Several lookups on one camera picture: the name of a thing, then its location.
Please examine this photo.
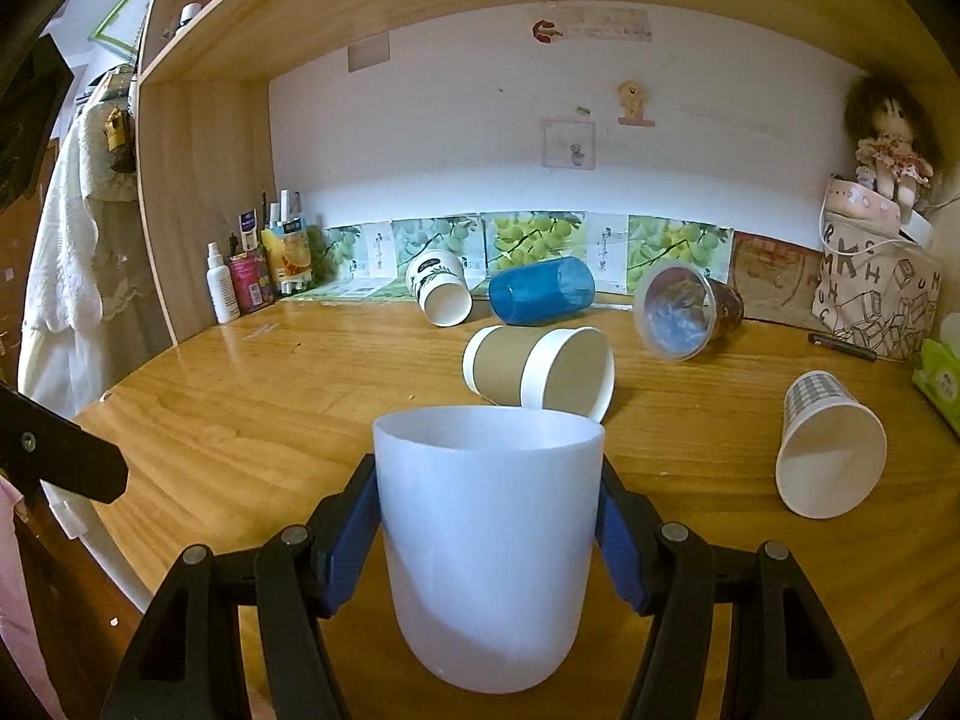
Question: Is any grape print box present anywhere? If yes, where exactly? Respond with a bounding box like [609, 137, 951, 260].
[392, 216, 488, 278]
[480, 210, 627, 290]
[626, 214, 732, 293]
[311, 223, 395, 290]

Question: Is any wooden shelf unit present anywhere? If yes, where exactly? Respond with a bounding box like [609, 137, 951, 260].
[135, 0, 960, 346]

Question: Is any beige wall label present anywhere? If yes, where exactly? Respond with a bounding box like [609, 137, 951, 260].
[349, 37, 391, 72]

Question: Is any white lace garment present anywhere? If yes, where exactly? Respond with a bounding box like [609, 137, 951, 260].
[19, 67, 177, 421]

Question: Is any pink cloth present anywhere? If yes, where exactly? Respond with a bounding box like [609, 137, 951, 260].
[0, 476, 68, 720]

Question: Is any pink packet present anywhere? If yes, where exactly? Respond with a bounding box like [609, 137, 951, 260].
[227, 251, 275, 314]

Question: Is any pink round box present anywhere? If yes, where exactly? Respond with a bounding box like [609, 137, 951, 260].
[821, 174, 933, 248]

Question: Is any green framed poster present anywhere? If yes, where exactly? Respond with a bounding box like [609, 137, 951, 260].
[90, 0, 166, 61]

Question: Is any green tissue packet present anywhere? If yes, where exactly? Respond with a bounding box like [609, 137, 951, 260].
[911, 337, 960, 440]

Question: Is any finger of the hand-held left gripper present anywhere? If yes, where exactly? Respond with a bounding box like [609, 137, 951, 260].
[0, 382, 128, 503]

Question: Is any letter print canvas bag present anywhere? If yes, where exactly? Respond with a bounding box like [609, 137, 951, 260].
[811, 217, 944, 362]

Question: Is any brown printed paper bag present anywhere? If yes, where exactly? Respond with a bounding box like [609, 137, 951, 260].
[731, 232, 826, 323]

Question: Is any yellow figure wall sticker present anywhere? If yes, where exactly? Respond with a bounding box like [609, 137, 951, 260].
[617, 81, 655, 127]

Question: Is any blue plastic cup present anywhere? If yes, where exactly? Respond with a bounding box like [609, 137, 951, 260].
[488, 256, 597, 327]

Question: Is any green leaflet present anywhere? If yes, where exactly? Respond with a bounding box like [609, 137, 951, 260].
[300, 277, 421, 302]

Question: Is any white spray bottle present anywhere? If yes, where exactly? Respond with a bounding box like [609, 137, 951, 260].
[206, 241, 241, 325]

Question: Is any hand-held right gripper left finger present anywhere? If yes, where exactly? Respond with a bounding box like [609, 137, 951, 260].
[101, 454, 386, 720]

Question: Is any leaf print white paper cup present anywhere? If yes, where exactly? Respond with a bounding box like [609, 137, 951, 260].
[406, 249, 473, 328]

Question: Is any black pen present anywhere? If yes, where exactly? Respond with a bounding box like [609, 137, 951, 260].
[808, 331, 878, 362]

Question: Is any rag doll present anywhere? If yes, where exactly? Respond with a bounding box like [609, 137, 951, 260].
[844, 75, 942, 222]

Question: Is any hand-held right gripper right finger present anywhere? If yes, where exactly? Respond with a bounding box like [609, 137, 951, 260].
[592, 457, 875, 720]

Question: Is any clear plastic cup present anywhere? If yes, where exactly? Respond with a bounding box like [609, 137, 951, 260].
[632, 261, 746, 365]

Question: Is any white plastic cup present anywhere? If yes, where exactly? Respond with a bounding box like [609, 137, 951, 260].
[373, 405, 607, 693]

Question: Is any orange fruit print packet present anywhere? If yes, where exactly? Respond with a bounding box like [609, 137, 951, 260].
[260, 229, 312, 297]

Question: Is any brown sleeve paper cup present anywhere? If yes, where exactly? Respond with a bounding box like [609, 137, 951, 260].
[462, 325, 616, 422]

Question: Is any checkered paper cup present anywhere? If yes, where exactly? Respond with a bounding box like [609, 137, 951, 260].
[775, 370, 888, 521]

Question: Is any white wall label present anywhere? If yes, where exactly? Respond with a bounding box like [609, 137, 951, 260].
[562, 4, 653, 42]

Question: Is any dark object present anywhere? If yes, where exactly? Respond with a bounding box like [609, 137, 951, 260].
[0, 34, 76, 203]

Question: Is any pink framed wall picture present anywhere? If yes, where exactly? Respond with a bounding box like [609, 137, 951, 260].
[541, 118, 599, 168]

